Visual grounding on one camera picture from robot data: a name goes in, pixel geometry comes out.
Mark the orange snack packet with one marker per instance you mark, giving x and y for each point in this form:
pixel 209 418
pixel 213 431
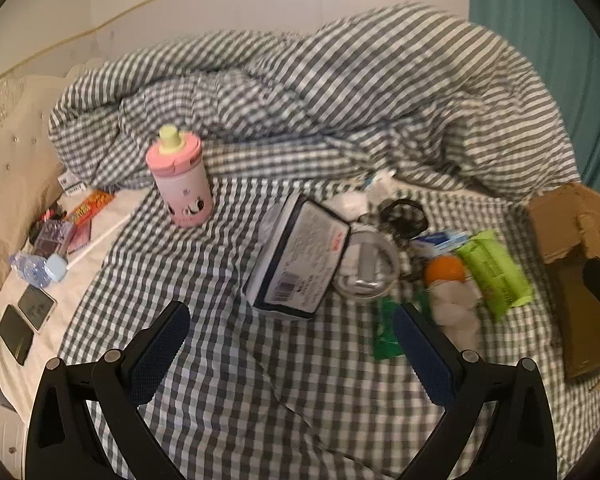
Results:
pixel 90 207

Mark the teal curtain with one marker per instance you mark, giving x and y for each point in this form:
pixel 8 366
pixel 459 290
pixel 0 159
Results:
pixel 545 10

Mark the small white blue tube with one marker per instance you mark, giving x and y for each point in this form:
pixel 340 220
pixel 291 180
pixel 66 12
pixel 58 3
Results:
pixel 380 180

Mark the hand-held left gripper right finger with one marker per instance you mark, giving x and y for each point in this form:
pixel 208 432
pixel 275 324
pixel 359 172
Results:
pixel 425 355

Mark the orange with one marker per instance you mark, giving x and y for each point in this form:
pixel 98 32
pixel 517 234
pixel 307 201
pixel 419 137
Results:
pixel 445 270

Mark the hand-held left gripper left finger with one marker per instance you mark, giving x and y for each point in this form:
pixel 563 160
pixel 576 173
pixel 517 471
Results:
pixel 160 355

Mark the white blue tissue packet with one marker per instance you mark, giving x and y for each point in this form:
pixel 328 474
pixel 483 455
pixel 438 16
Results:
pixel 295 255

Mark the white stick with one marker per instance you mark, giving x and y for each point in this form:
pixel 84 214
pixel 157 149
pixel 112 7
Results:
pixel 100 237

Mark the crumpled white tissue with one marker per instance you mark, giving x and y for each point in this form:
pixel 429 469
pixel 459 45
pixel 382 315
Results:
pixel 452 310

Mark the grey white checked sheet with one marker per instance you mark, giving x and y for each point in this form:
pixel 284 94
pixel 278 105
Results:
pixel 260 400

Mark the black smartphone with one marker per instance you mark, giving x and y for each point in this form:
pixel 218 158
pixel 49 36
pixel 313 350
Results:
pixel 15 335

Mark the purple transparent case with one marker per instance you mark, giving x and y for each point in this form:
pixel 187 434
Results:
pixel 52 237

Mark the small blue white box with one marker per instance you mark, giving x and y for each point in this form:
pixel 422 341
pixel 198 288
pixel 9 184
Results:
pixel 440 242

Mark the clear plastic packet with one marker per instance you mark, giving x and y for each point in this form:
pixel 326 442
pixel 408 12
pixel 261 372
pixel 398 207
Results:
pixel 365 262

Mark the white labelled packet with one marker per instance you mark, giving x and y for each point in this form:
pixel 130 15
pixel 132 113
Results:
pixel 72 185

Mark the cardboard box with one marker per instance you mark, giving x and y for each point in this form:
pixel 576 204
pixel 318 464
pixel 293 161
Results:
pixel 555 220

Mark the clear tape roll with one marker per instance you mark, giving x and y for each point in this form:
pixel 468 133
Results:
pixel 350 288

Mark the clear water bottle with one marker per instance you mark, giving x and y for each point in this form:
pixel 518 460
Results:
pixel 30 267

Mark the grey white checked duvet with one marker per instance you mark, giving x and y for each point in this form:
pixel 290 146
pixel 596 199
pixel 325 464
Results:
pixel 330 100

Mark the green plastic wrapper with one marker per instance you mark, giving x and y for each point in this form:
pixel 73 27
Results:
pixel 387 340

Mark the small red black item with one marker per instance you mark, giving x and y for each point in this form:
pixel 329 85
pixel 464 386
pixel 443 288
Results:
pixel 45 220

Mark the pink flat case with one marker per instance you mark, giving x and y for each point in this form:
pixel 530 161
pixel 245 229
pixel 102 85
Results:
pixel 82 235

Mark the beige pillow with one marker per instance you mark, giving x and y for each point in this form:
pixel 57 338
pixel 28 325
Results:
pixel 15 160

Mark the white bed sheet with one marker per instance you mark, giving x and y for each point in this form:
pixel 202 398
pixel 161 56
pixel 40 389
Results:
pixel 80 280

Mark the green wet wipes packet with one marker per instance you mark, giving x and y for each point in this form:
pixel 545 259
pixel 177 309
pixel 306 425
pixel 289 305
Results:
pixel 495 275

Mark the pink drinking bottle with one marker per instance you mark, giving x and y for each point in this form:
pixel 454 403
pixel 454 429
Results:
pixel 185 185

